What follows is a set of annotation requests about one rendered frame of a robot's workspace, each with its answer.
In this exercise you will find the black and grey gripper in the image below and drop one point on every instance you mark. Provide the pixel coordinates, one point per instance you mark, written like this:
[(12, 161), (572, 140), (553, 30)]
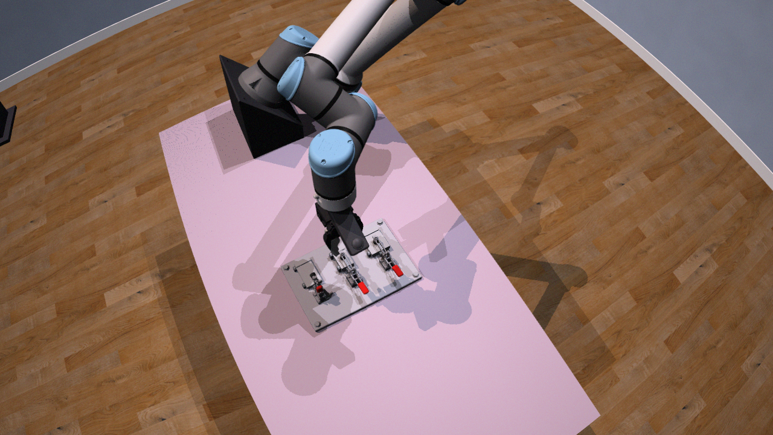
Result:
[(331, 236)]

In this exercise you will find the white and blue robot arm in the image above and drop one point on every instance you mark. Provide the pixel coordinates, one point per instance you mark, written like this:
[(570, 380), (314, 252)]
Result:
[(322, 77)]

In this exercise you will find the grey toggle clamp with red handle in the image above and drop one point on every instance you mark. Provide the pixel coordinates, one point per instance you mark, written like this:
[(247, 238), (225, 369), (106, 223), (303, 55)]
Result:
[(387, 263), (356, 279)]

